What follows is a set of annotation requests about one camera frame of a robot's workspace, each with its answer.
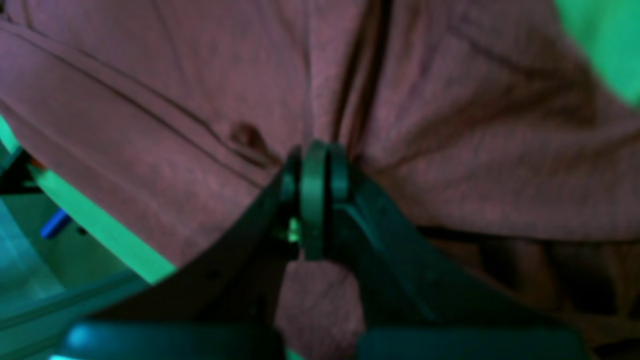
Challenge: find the red long-sleeve T-shirt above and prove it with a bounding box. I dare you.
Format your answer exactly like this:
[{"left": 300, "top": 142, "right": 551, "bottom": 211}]
[{"left": 0, "top": 0, "right": 640, "bottom": 360}]

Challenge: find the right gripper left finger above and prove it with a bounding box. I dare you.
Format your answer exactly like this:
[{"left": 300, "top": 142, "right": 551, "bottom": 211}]
[{"left": 75, "top": 145, "right": 329, "bottom": 360}]

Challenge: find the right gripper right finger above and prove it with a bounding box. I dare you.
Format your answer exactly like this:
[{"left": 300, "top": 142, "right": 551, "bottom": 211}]
[{"left": 325, "top": 145, "right": 590, "bottom": 360}]

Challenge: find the green table cloth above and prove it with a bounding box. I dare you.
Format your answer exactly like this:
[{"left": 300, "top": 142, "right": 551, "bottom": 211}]
[{"left": 0, "top": 0, "right": 640, "bottom": 360}]

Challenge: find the blue clamp handle top right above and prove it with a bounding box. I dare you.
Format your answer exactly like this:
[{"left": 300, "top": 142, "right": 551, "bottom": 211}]
[{"left": 39, "top": 208, "right": 72, "bottom": 240}]

